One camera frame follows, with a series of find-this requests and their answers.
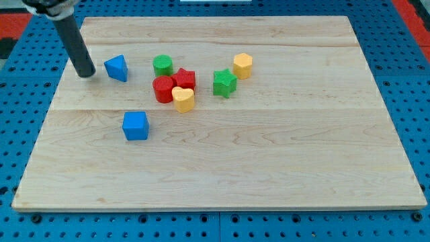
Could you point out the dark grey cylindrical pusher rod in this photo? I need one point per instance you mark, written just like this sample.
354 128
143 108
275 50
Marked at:
74 44

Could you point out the white and black rod mount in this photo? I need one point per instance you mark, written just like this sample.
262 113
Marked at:
52 9

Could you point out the blue triangle block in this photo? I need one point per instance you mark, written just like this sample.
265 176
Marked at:
117 68

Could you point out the blue cube block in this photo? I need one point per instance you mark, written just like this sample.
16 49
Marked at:
135 125

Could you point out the green cylinder block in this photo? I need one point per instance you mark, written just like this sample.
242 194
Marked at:
163 65

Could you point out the red cylinder block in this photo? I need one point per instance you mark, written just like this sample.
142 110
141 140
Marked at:
163 86

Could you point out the red star block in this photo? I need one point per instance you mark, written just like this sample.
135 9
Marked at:
185 79

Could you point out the yellow heart block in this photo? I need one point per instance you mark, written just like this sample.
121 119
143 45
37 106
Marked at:
183 99

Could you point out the light wooden board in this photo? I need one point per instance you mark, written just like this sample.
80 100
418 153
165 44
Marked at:
308 130

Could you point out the green star block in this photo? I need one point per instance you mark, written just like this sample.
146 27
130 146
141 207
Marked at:
224 83

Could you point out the yellow hexagon block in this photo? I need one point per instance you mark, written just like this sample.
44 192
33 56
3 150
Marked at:
242 65

